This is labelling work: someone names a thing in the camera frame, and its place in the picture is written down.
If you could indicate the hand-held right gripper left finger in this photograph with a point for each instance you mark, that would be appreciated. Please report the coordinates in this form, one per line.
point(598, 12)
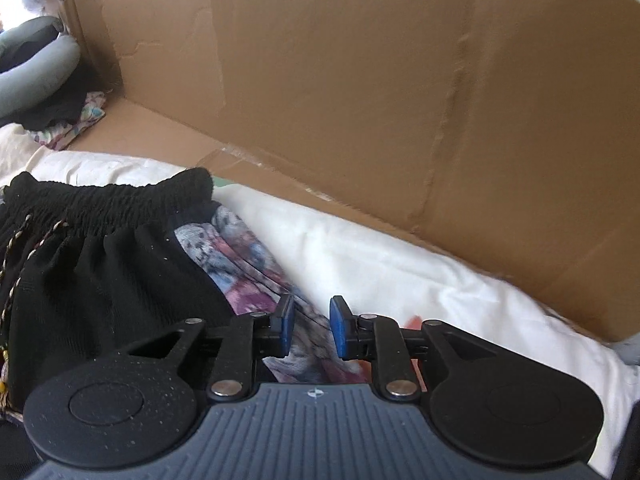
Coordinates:
point(286, 325)

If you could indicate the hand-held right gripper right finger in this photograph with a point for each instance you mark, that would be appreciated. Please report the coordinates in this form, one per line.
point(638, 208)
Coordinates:
point(339, 327)

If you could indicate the cream bear print blanket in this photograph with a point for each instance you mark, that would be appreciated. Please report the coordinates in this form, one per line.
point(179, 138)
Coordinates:
point(400, 270)

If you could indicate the folded brown cardboard sheet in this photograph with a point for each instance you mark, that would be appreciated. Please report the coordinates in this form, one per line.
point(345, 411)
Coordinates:
point(350, 85)

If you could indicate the pastel floral cloth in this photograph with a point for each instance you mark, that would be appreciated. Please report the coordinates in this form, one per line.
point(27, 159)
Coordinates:
point(85, 115)

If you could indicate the black cloth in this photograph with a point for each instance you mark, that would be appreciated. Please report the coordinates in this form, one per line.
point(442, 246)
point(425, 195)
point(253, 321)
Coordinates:
point(55, 105)

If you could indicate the grey neck pillow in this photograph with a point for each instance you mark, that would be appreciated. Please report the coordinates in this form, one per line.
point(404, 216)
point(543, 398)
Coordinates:
point(30, 85)

